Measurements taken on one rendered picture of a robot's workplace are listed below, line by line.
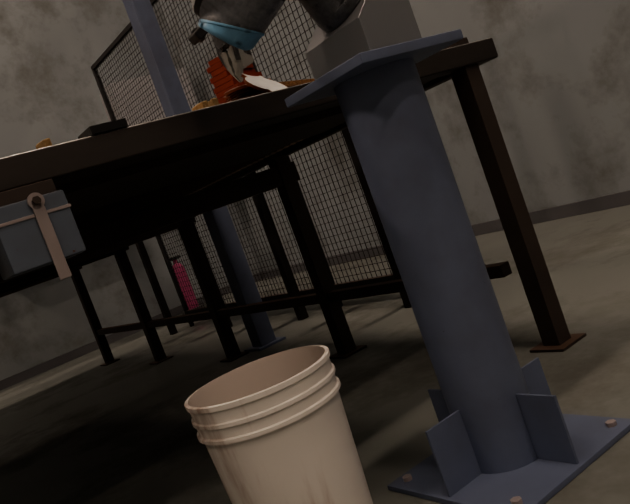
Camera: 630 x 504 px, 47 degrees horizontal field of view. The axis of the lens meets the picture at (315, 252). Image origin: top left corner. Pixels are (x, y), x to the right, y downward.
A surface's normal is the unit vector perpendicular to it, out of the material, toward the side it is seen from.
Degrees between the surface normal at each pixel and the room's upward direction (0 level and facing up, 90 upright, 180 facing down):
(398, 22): 90
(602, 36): 90
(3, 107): 90
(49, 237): 90
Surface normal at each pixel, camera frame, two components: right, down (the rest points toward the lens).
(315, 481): 0.35, 0.00
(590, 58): -0.78, 0.33
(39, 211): 0.56, -0.14
